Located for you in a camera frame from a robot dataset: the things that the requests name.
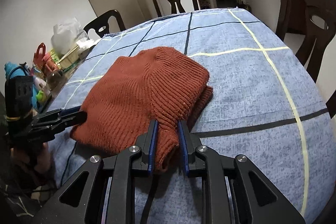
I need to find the white plastic bag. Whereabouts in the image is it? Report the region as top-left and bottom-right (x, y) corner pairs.
(51, 18), (88, 56)

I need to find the dark wooden chair left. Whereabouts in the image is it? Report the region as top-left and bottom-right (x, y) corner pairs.
(83, 10), (126, 38)

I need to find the blue checked table cloth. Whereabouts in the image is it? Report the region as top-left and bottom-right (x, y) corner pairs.
(50, 8), (335, 223)

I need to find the white lotion bottle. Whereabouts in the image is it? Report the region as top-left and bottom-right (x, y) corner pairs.
(33, 75), (51, 97)

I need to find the woven tissue box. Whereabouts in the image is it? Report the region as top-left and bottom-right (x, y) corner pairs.
(56, 45), (80, 69)

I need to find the green toy figure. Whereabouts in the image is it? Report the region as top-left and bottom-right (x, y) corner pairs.
(36, 90), (47, 105)

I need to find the rust red knit sweater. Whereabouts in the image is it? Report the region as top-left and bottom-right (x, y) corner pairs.
(71, 47), (213, 172)

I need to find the left hand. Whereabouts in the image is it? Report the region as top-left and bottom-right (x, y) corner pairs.
(11, 143), (51, 173)

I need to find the dark wooden chair right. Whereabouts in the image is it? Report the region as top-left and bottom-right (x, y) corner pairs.
(276, 0), (335, 81)

